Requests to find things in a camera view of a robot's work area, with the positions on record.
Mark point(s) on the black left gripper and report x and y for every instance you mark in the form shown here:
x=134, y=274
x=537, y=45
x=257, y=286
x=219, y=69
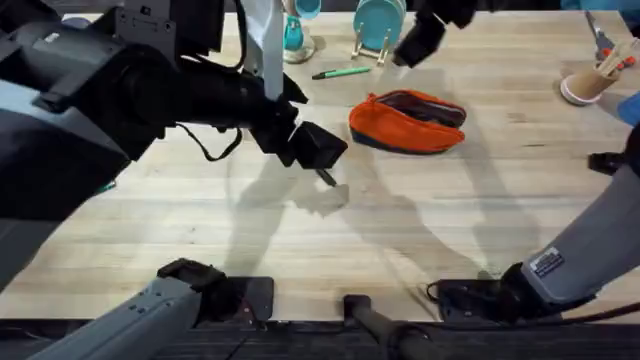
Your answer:
x=220, y=97

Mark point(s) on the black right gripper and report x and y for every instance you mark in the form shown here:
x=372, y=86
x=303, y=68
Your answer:
x=450, y=11

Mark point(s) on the black pen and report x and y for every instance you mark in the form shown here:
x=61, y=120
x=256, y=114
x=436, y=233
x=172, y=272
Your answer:
x=327, y=177

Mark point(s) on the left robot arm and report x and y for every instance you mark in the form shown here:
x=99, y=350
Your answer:
x=50, y=175

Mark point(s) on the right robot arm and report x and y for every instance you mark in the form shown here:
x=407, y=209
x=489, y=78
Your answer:
x=585, y=250

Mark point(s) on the orange soft zip bag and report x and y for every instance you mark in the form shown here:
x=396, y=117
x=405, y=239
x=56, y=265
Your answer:
x=400, y=127

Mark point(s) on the wooden peg rack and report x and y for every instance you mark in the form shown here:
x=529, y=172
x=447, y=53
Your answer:
x=382, y=52

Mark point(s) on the teal plate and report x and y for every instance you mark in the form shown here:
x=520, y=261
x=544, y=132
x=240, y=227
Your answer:
x=377, y=20

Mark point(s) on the green pen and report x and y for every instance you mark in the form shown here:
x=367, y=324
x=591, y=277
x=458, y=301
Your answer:
x=106, y=188
x=342, y=73

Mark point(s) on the left wrist upright plate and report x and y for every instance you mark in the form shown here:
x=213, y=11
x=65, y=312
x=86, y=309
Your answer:
x=270, y=45

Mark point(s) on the brown paper cup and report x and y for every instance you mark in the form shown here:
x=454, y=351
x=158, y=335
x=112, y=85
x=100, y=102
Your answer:
x=585, y=87

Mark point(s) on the wooden cutlery bundle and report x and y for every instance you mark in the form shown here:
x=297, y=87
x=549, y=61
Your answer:
x=617, y=57

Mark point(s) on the blue object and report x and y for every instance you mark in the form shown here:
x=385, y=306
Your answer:
x=631, y=109

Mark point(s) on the small black object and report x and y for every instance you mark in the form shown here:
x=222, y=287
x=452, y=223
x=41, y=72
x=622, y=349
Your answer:
x=606, y=163

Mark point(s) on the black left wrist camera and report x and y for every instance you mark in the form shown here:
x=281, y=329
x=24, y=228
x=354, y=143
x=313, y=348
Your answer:
x=165, y=22

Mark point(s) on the black rail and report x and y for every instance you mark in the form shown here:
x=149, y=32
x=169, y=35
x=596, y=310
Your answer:
x=300, y=342

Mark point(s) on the black camera post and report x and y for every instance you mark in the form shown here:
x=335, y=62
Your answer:
x=385, y=330

